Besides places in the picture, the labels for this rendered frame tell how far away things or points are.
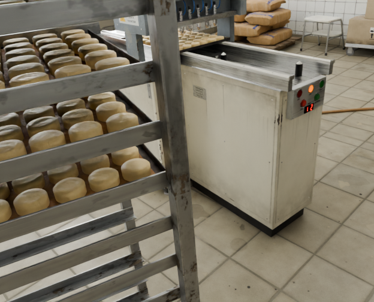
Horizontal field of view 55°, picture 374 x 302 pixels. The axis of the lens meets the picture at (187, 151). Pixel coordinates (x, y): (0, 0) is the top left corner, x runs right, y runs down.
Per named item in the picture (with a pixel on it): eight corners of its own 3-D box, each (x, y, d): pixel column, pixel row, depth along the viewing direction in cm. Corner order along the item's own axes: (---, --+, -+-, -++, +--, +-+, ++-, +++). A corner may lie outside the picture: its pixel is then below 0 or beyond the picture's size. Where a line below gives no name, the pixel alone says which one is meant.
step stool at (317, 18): (345, 49, 512) (350, 15, 490) (326, 56, 490) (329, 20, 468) (318, 45, 544) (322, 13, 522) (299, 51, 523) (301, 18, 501)
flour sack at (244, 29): (217, 34, 552) (217, 23, 544) (233, 29, 579) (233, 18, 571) (258, 38, 509) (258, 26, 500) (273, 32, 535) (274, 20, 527)
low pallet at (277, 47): (208, 47, 581) (207, 40, 575) (238, 37, 630) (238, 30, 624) (273, 56, 505) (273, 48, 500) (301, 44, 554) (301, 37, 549)
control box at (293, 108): (284, 118, 159) (287, 88, 152) (317, 102, 171) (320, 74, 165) (292, 120, 156) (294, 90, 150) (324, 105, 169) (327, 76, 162)
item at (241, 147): (189, 188, 239) (177, 53, 196) (226, 168, 257) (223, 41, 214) (271, 243, 190) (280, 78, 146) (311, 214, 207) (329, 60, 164)
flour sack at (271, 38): (270, 47, 508) (271, 36, 501) (245, 44, 534) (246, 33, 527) (295, 36, 554) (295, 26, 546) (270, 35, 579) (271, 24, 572)
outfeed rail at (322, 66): (115, 30, 304) (114, 21, 301) (118, 29, 306) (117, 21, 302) (329, 75, 162) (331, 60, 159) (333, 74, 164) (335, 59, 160)
